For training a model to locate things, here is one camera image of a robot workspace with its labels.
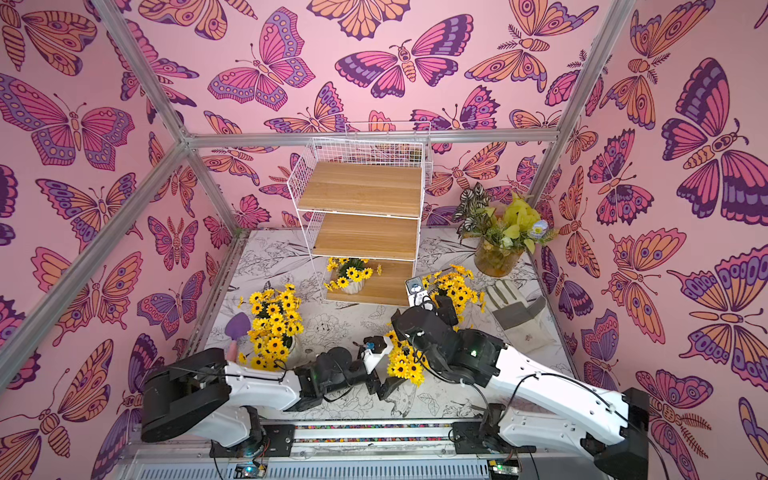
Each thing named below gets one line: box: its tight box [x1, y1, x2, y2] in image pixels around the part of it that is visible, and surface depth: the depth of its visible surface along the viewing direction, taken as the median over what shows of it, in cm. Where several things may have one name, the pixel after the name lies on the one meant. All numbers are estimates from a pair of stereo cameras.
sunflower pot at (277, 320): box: [247, 284, 305, 352], surface depth 82 cm
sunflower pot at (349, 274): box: [324, 257, 373, 295], surface depth 93 cm
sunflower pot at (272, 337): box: [238, 304, 305, 371], surface depth 81 cm
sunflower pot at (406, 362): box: [386, 330, 430, 387], surface depth 72 cm
